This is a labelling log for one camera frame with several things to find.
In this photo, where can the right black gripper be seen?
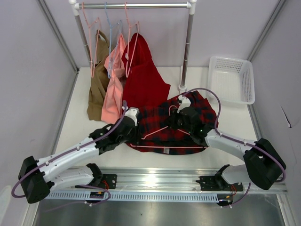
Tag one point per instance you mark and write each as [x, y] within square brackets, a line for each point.
[171, 121]

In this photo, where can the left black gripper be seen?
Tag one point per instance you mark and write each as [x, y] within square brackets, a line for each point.
[137, 135]

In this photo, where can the pink wire hanger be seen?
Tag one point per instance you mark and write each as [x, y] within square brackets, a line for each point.
[156, 136]

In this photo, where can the red plaid skirt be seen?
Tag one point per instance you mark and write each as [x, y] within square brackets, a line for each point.
[200, 104]

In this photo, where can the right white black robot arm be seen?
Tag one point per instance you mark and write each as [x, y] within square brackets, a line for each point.
[262, 166]

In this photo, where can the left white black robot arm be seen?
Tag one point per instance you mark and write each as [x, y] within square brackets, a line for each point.
[40, 177]

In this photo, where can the pink skirt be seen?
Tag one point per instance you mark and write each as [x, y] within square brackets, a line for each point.
[112, 106]

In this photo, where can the solid red skirt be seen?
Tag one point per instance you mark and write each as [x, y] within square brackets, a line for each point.
[144, 86]

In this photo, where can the brown skirt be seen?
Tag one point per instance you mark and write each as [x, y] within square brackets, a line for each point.
[99, 82]

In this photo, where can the pink hanger far left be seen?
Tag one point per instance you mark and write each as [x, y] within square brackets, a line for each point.
[93, 25]

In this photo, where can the pink hanger holding red skirt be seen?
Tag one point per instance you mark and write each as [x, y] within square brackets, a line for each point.
[127, 55]

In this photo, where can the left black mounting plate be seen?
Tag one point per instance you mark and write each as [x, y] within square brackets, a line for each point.
[109, 181]

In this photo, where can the black mounting plate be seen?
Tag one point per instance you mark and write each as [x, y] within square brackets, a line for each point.
[213, 183]
[109, 181]

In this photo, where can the white plastic basket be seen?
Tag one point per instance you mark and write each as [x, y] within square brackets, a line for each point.
[231, 79]

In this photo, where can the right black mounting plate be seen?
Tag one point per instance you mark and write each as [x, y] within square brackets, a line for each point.
[213, 183]

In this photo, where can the metal clothes rack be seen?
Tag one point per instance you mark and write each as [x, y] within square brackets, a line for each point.
[189, 5]

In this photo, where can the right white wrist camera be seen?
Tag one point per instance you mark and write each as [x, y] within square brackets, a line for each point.
[183, 102]

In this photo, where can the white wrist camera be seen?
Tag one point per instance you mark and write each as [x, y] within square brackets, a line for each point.
[183, 102]
[131, 113]

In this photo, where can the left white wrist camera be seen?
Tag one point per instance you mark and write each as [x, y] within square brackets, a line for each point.
[131, 113]

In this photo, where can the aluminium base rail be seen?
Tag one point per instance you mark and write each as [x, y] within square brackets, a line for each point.
[159, 185]

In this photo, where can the blue wire hanger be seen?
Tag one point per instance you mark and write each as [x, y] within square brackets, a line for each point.
[111, 26]

